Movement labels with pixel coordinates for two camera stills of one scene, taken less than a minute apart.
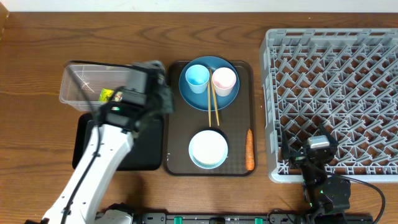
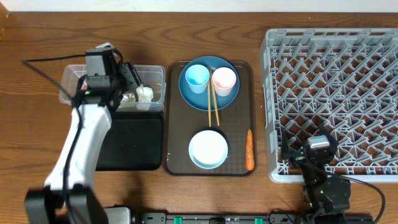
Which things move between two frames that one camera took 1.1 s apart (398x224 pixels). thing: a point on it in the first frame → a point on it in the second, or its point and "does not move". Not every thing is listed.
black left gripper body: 160,103 → 114,86
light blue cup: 198,76 does not move
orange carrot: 250,159 does not move
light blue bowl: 208,149 does not move
